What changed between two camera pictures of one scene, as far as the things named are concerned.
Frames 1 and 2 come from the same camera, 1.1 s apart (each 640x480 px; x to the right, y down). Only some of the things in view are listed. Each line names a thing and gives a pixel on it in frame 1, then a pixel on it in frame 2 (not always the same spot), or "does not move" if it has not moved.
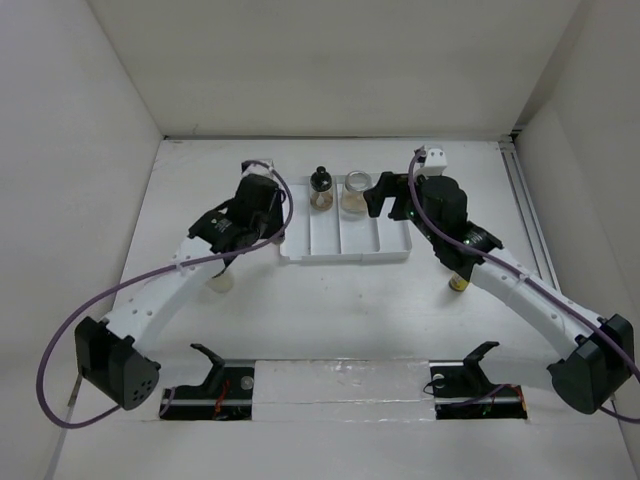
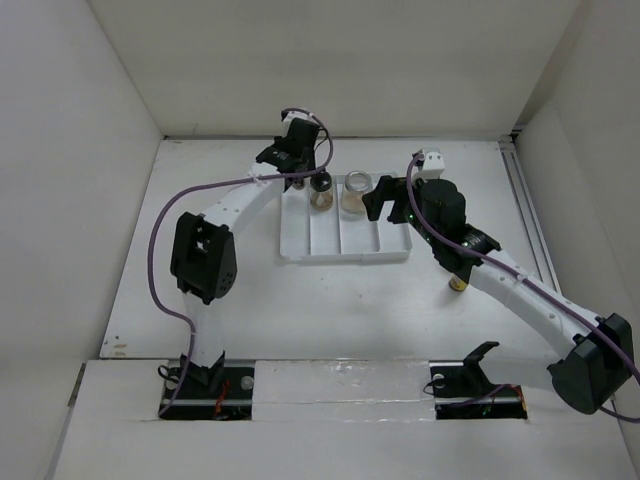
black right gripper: (390, 184) does not move
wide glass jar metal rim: (353, 201) does not move
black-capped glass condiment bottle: (321, 189) does not move
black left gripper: (274, 228) to (309, 164)
